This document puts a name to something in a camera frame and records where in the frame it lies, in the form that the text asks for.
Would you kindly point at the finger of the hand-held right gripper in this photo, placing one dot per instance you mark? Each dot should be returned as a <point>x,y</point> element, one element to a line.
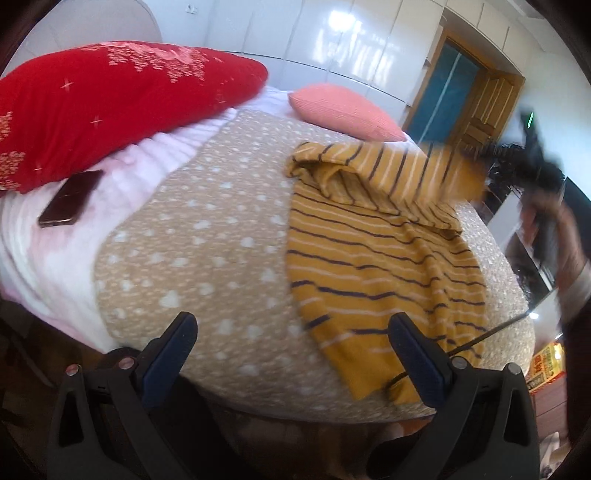
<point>501,151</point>

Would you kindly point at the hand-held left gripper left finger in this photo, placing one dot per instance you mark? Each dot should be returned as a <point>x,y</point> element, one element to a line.
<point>168,355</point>

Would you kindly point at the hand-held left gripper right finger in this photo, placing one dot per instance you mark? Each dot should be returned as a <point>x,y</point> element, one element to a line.
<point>415,360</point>

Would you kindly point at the yellow striped knit shirt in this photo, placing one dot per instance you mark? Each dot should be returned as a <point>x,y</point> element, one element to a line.
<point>360,258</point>

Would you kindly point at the person's right forearm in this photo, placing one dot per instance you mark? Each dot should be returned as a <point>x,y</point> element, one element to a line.
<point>575,263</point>

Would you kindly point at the person's right hand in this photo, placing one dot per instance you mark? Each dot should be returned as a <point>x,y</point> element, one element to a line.
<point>538,203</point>

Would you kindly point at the wooden door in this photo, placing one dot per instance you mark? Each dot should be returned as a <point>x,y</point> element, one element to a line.
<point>489,106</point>

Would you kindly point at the blue glass door panel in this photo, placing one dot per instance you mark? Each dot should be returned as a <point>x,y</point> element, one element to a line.
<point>443,92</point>

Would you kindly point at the black television screen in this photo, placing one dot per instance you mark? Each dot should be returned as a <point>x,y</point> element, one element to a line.
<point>526,272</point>

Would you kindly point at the beige heart print blanket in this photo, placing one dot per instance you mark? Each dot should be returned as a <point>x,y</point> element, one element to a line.
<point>207,230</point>

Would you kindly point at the yellow printed box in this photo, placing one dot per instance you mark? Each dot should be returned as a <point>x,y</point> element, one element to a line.
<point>547,364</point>

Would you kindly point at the white pink fleece sheet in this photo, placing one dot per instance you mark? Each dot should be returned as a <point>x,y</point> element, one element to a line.
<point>46,258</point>

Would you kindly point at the coral pink pillow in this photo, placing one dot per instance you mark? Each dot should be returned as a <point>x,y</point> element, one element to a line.
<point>341,108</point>

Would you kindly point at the dark smartphone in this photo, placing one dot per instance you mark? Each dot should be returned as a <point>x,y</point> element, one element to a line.
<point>69,198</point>

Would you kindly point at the white glossy wardrobe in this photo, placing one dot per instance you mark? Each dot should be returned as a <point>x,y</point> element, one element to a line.
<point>323,37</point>

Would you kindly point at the red patterned pillow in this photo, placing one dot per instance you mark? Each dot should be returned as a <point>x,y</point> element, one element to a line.
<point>115,101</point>

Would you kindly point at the white rounded headboard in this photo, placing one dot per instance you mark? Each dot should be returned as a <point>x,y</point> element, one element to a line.
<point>92,23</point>

